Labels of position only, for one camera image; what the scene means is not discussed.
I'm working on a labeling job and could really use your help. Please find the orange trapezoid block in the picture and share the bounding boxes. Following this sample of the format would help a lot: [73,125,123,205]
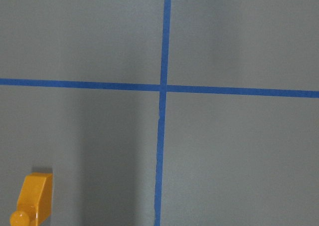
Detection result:
[9,172,53,226]

